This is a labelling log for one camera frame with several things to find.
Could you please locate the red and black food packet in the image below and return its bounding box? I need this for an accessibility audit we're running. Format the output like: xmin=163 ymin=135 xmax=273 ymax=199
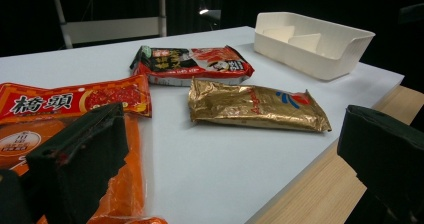
xmin=129 ymin=44 xmax=255 ymax=87

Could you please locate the white metal desk frame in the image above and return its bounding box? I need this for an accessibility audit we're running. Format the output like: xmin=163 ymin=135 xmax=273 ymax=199
xmin=49 ymin=0 xmax=168 ymax=50

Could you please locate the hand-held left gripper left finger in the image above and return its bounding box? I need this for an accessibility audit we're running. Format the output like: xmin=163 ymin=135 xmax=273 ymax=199
xmin=25 ymin=102 xmax=130 ymax=224

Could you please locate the white plastic container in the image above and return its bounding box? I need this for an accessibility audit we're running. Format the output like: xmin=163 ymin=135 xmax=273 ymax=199
xmin=253 ymin=11 xmax=377 ymax=82

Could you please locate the orange snack packet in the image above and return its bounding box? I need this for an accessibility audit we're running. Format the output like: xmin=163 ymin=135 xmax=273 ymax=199
xmin=0 ymin=73 xmax=169 ymax=224

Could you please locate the gold foil packet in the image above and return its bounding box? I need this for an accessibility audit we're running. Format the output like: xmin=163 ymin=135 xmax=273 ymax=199
xmin=187 ymin=77 xmax=333 ymax=133

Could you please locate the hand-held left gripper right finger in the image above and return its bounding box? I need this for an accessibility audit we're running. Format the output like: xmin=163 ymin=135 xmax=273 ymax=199
xmin=336 ymin=104 xmax=424 ymax=224

